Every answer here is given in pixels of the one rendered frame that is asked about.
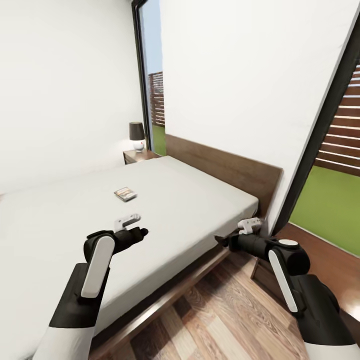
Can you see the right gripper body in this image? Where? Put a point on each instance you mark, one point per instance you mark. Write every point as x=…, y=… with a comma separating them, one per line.
x=242, y=242

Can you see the bed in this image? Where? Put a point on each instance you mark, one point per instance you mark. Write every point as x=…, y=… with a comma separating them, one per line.
x=184, y=200

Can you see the hardback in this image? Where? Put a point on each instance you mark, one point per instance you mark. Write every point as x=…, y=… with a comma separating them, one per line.
x=125, y=194

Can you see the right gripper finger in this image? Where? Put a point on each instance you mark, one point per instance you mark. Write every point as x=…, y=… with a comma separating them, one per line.
x=222, y=240

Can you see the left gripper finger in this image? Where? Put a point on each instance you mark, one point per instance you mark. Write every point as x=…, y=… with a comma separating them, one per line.
x=144, y=231

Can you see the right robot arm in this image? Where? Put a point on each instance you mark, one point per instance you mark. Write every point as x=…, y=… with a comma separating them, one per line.
x=311, y=302

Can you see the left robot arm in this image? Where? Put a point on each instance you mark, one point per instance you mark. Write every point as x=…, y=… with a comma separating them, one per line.
x=70, y=331

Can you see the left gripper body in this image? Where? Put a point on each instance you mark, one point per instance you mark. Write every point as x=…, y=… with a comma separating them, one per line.
x=132, y=236

